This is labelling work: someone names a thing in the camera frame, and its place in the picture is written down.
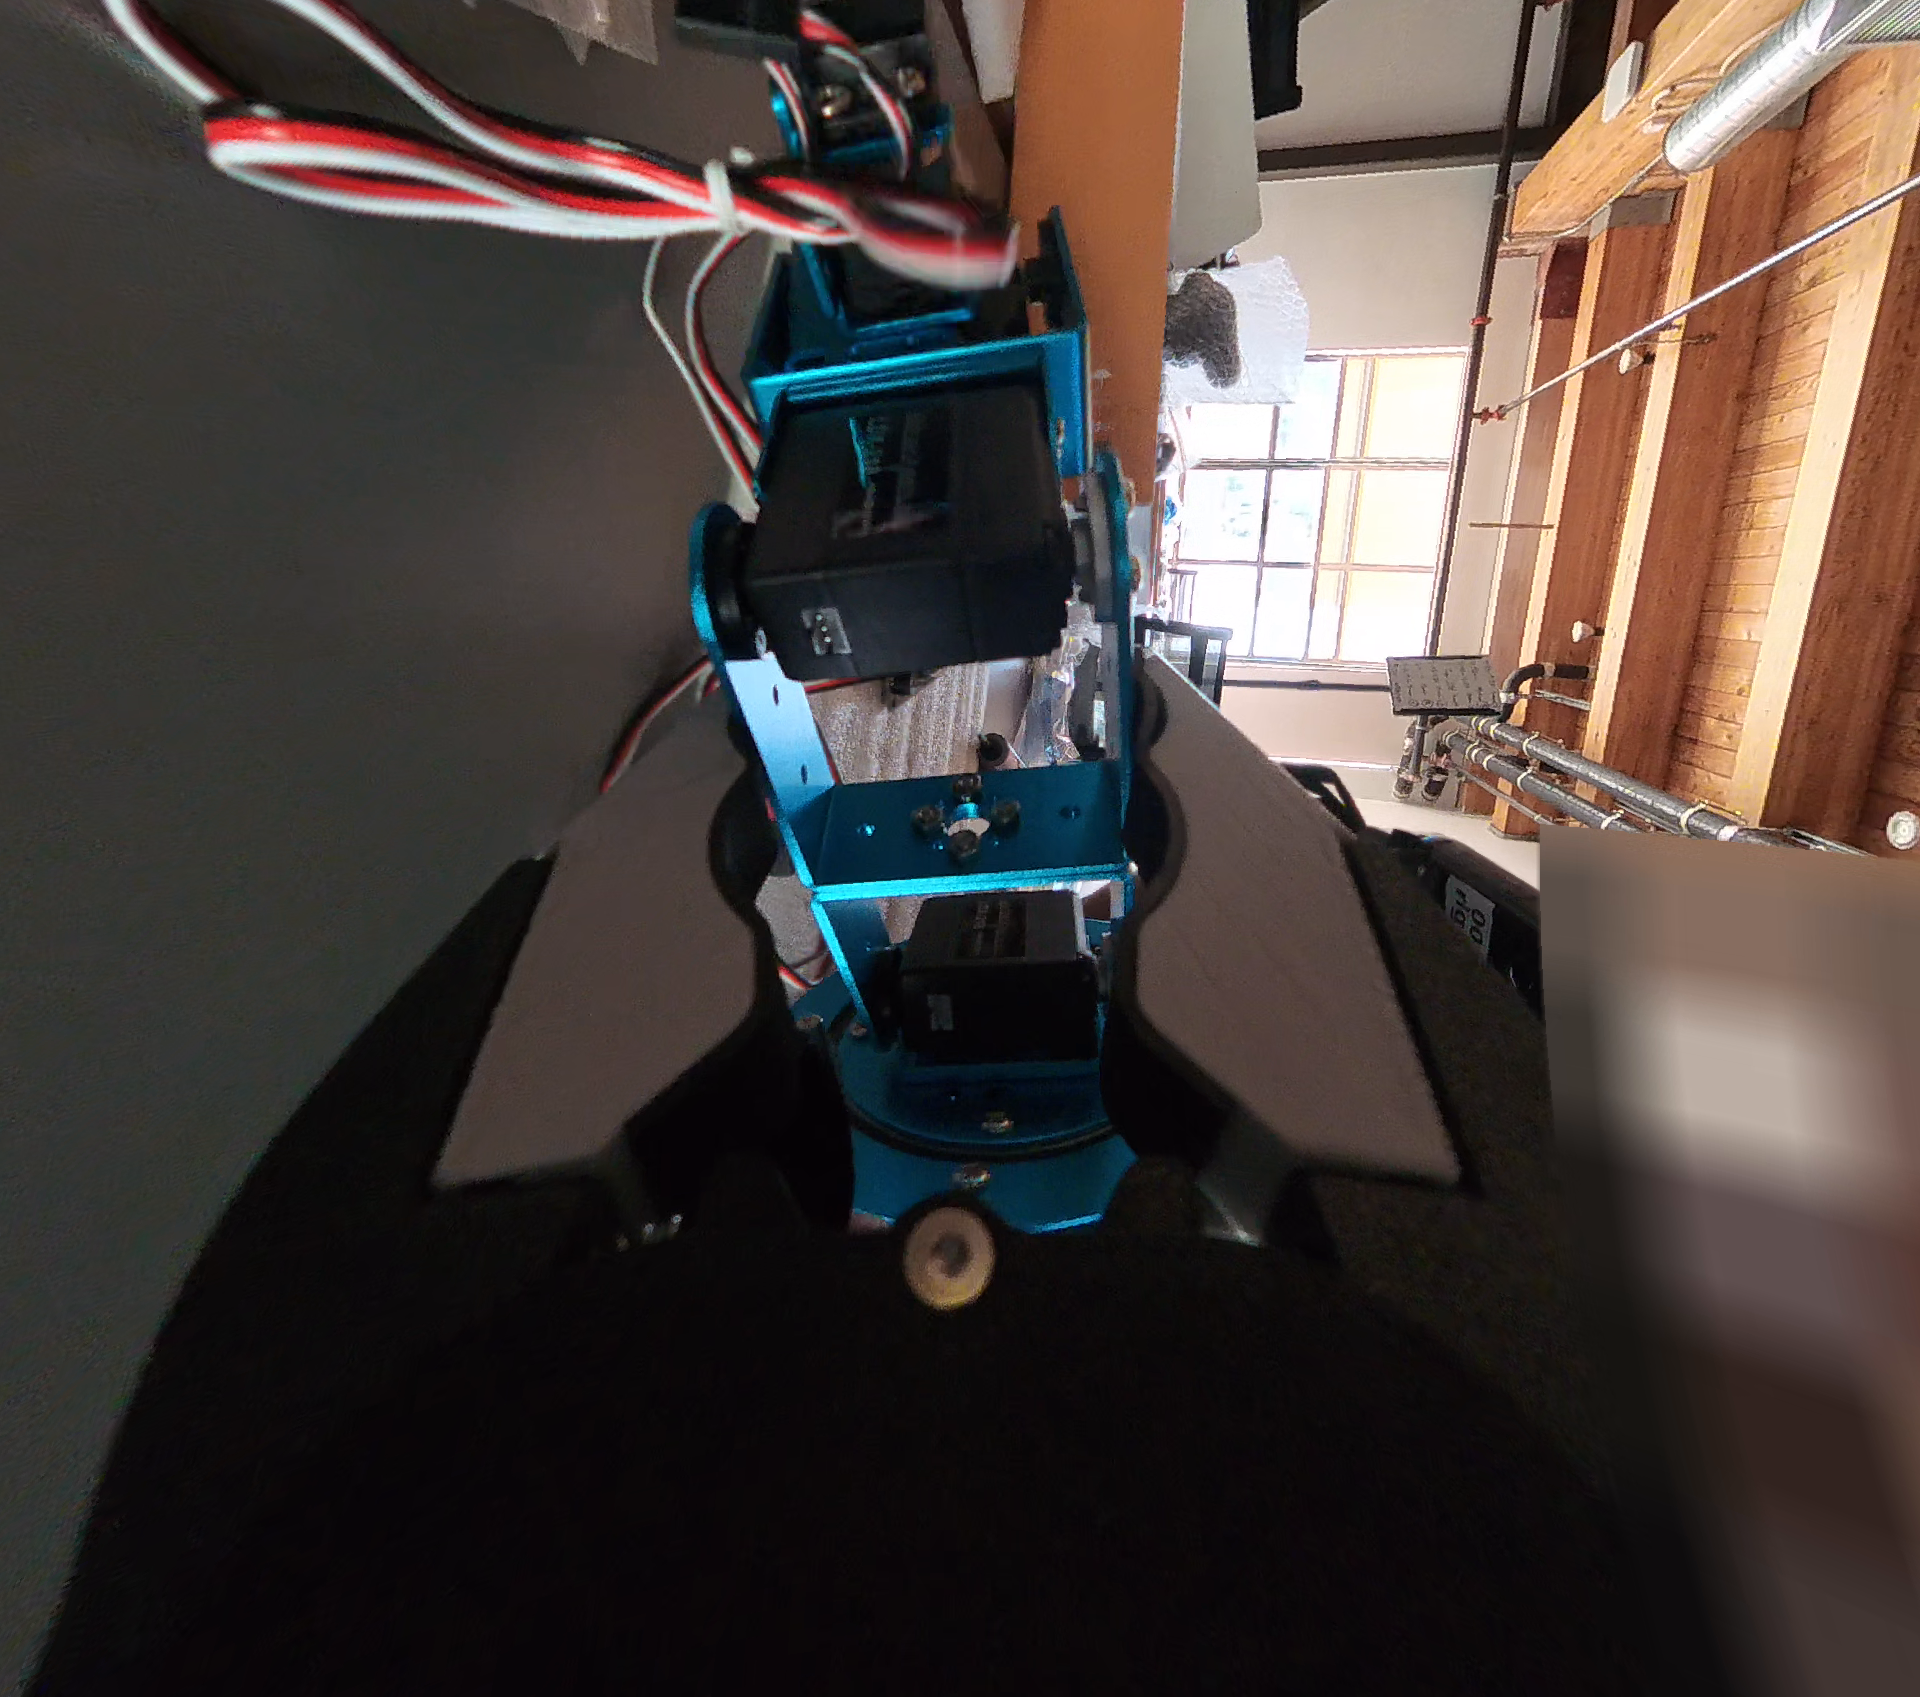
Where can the blue toy robot arm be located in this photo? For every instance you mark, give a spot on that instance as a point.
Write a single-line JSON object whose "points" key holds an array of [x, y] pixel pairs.
{"points": [[900, 556]]}

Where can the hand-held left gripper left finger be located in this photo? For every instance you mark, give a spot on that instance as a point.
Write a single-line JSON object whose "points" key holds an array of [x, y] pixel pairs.
{"points": [[600, 994]]}

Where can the large paned window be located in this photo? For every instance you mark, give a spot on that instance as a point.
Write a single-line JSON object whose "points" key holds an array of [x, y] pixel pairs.
{"points": [[1350, 496]]}

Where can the orange white box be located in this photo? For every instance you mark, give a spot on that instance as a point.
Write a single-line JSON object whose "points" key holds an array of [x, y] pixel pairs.
{"points": [[1095, 152]]}

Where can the metal pipe bundle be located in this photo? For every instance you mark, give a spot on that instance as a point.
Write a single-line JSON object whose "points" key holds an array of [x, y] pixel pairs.
{"points": [[1560, 776]]}

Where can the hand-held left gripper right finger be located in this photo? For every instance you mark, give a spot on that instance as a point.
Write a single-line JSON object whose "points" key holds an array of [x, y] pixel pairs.
{"points": [[1290, 964]]}

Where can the silver ventilation duct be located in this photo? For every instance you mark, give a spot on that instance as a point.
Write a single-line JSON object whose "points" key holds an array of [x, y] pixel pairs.
{"points": [[1784, 46]]}

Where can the black monitor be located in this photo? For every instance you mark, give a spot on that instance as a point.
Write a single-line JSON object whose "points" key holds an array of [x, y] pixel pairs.
{"points": [[1275, 25]]}

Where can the bubble wrap sheet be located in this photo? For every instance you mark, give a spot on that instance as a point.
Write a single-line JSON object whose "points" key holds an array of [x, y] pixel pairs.
{"points": [[1239, 324]]}

